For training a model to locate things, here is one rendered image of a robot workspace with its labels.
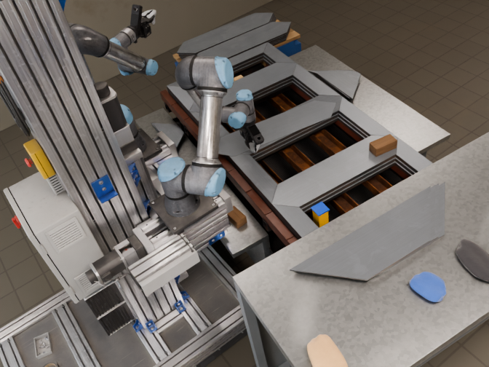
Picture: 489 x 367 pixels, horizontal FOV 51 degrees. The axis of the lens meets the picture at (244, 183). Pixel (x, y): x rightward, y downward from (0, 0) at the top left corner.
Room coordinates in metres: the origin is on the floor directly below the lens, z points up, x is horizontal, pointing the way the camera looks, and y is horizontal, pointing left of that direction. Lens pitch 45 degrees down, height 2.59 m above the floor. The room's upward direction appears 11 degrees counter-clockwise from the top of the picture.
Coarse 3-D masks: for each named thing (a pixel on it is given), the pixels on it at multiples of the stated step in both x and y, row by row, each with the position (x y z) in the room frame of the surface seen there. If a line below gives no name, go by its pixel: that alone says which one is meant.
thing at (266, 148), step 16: (240, 64) 2.80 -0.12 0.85; (256, 64) 2.83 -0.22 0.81; (288, 80) 2.54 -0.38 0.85; (256, 96) 2.45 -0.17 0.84; (320, 96) 2.30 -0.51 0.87; (336, 96) 2.27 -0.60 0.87; (336, 112) 2.14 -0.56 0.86; (304, 128) 2.06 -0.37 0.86; (320, 128) 2.08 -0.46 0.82; (352, 128) 2.02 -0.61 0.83; (272, 144) 1.98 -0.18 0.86; (288, 144) 2.00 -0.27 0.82; (256, 160) 1.93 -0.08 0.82; (384, 160) 1.71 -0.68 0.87; (400, 160) 1.70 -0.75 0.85; (368, 176) 1.65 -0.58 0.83; (256, 192) 1.71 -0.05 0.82; (336, 192) 1.59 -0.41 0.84; (272, 208) 1.57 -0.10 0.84; (304, 208) 1.52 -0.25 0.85; (288, 224) 1.44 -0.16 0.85
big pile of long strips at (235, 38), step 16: (256, 16) 3.39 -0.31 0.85; (272, 16) 3.36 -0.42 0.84; (208, 32) 3.29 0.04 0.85; (224, 32) 3.25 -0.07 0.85; (240, 32) 3.21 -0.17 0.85; (256, 32) 3.16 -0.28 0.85; (272, 32) 3.12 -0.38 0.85; (288, 32) 3.15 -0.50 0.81; (192, 48) 3.12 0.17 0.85; (208, 48) 3.09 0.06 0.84; (224, 48) 3.04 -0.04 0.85; (240, 48) 3.00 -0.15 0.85
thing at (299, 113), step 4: (296, 108) 2.23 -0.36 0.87; (300, 108) 2.22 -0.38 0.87; (292, 112) 2.20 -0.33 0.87; (296, 112) 2.19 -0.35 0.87; (300, 112) 2.19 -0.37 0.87; (304, 112) 2.18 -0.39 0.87; (296, 116) 2.16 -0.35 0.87; (300, 116) 2.16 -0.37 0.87; (304, 116) 2.15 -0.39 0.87; (308, 116) 2.14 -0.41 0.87; (300, 120) 2.12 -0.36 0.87; (304, 120) 2.11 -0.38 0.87; (308, 120) 2.11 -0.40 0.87; (312, 120) 2.10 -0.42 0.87; (304, 124) 2.08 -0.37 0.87; (308, 124) 2.08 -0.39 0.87; (312, 124) 2.07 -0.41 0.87
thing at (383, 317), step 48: (480, 144) 1.51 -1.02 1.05; (384, 192) 1.35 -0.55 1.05; (480, 192) 1.25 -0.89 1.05; (336, 240) 1.16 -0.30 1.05; (480, 240) 1.04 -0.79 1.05; (240, 288) 1.03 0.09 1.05; (288, 288) 0.99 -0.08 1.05; (336, 288) 0.96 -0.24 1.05; (384, 288) 0.92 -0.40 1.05; (480, 288) 0.85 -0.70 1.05; (288, 336) 0.81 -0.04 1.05; (336, 336) 0.78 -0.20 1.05; (384, 336) 0.75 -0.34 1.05; (432, 336) 0.72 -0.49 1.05
